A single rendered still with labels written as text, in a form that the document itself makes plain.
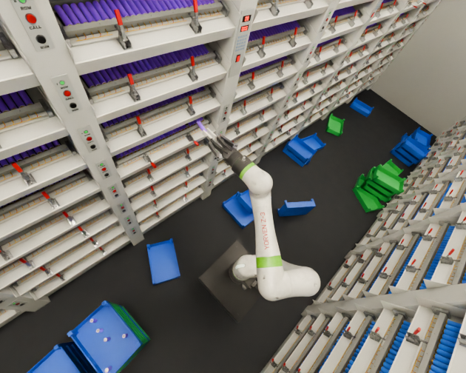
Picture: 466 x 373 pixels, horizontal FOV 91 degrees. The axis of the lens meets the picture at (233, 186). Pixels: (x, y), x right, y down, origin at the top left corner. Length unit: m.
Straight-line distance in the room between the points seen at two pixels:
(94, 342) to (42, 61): 1.29
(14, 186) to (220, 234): 1.46
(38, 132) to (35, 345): 1.50
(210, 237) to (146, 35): 1.57
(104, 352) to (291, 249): 1.53
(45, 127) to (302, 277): 1.09
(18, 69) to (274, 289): 1.06
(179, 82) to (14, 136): 0.58
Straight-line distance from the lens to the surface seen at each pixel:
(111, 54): 0.85
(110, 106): 0.96
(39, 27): 0.76
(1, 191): 1.09
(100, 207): 1.38
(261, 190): 0.97
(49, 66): 0.81
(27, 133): 0.94
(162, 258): 1.99
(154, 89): 1.01
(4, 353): 2.19
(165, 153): 1.28
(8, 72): 0.82
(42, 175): 1.08
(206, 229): 2.07
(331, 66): 2.46
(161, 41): 0.92
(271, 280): 1.03
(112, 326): 1.57
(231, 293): 1.62
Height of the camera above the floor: 1.94
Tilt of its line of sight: 57 degrees down
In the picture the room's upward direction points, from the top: 22 degrees clockwise
